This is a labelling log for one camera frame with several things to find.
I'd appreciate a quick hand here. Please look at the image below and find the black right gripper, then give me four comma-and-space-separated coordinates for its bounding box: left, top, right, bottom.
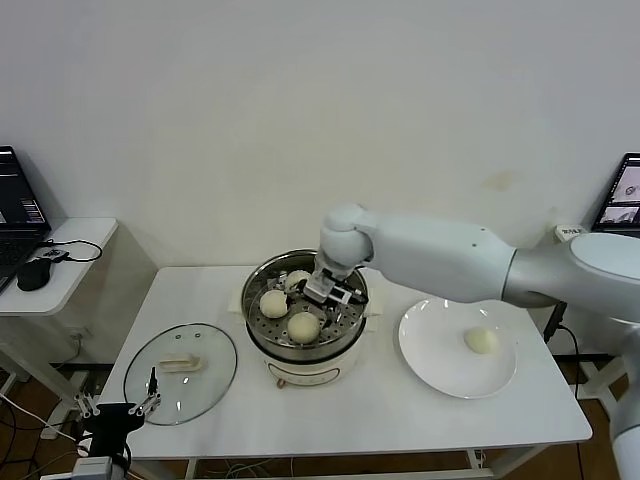
272, 272, 354, 329

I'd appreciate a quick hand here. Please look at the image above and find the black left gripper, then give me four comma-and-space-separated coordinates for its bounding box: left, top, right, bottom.
73, 366, 163, 459

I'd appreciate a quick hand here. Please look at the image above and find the white steamed baozi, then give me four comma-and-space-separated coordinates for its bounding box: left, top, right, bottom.
286, 312, 321, 345
283, 269, 314, 292
259, 290, 292, 320
463, 326, 500, 355

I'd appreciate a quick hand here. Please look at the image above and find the round glass pot lid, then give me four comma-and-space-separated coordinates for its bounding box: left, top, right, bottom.
123, 322, 239, 427

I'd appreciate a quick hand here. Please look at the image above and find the stainless steel steamer basket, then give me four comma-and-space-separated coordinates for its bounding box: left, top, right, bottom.
227, 249, 385, 352

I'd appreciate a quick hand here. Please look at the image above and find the cream electric cooking pot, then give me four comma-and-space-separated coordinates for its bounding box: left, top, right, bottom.
244, 314, 379, 391

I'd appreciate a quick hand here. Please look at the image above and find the round white plate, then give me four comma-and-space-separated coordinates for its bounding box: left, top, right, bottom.
398, 297, 519, 400

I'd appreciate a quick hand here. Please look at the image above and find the black computer mouse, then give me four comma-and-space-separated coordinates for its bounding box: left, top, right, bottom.
17, 259, 54, 293

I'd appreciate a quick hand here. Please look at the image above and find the white side table with mouse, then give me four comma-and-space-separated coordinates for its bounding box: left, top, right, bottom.
0, 217, 121, 441

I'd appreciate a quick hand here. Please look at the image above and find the black laptop with dark screen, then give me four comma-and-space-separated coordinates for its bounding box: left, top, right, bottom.
0, 145, 54, 295

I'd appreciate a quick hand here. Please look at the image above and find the grey laptop with pale windows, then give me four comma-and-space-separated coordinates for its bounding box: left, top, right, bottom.
590, 153, 640, 233

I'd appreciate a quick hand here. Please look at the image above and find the white side table with strip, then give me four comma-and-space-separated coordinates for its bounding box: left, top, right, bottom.
549, 223, 640, 429

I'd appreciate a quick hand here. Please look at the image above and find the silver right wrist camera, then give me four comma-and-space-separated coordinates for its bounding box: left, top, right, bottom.
303, 268, 371, 306

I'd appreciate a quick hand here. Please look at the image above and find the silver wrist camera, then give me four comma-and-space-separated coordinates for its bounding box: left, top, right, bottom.
72, 456, 115, 480
303, 268, 371, 306

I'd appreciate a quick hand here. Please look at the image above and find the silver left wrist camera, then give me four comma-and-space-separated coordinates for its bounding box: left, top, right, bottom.
72, 456, 115, 480

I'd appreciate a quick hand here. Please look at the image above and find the white floor cable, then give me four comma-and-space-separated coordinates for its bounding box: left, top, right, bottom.
0, 391, 84, 446

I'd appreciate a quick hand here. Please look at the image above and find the white work table frame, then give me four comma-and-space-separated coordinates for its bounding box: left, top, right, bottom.
134, 446, 544, 480

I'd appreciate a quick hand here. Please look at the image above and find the black floor cable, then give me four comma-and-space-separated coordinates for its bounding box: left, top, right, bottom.
0, 399, 20, 454

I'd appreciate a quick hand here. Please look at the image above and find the pale floor cable bundle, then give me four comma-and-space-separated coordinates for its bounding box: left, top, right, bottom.
219, 460, 272, 480

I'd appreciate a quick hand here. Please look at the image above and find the black adapter with looped cable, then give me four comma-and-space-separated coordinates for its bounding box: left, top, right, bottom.
38, 238, 104, 265

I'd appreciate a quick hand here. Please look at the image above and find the black power cable with brick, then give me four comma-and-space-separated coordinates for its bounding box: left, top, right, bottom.
542, 299, 585, 401

